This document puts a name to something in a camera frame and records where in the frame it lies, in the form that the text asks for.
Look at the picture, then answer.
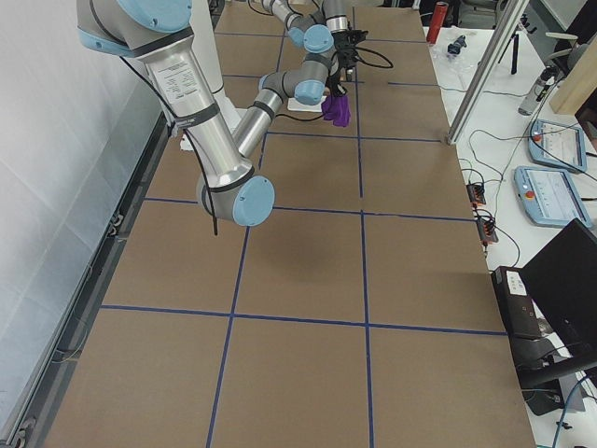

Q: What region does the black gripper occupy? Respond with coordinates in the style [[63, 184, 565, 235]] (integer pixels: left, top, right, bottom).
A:
[[333, 29, 357, 61], [326, 65, 347, 96]]

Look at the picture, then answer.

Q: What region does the purple towel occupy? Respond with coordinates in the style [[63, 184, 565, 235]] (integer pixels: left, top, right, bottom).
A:
[[321, 95, 351, 128]]

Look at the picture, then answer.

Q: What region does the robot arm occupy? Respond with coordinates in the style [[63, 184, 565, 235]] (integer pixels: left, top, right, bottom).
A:
[[76, 1, 351, 227], [259, 0, 359, 56]]

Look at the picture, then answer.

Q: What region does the wooden towel rack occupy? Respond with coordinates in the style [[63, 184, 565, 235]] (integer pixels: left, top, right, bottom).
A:
[[286, 94, 326, 114]]

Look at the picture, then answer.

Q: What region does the red cylinder tube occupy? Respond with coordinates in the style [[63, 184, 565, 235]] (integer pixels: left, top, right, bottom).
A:
[[426, 1, 449, 45]]

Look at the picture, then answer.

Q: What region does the folded dark umbrella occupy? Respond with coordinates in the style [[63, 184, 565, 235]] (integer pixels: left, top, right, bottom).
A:
[[447, 35, 467, 56]]

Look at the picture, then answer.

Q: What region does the grey water bottle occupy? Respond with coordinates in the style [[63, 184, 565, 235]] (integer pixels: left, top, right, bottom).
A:
[[518, 64, 559, 116]]

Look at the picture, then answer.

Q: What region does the far blue teach pendant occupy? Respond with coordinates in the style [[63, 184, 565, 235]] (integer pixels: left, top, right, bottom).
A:
[[528, 119, 588, 173]]

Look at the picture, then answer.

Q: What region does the blue teach pendant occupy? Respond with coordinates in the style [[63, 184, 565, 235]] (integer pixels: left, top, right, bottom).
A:
[[528, 119, 588, 173], [513, 166, 593, 229]]

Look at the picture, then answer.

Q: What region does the near blue teach pendant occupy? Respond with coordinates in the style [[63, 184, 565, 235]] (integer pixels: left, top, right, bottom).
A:
[[513, 166, 593, 229]]

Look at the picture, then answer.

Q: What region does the black monitor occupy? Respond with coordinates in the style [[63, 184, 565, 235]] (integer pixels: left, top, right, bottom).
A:
[[519, 218, 596, 388]]

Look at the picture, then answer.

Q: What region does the black box device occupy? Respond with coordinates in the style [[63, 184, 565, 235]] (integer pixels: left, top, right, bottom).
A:
[[491, 266, 547, 341]]

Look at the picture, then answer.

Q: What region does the black braided left cable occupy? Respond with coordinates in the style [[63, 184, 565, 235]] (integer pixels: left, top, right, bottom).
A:
[[347, 44, 394, 71]]

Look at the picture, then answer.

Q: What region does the aluminium frame post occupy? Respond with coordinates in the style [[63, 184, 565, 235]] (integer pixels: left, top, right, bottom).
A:
[[446, 0, 529, 145]]

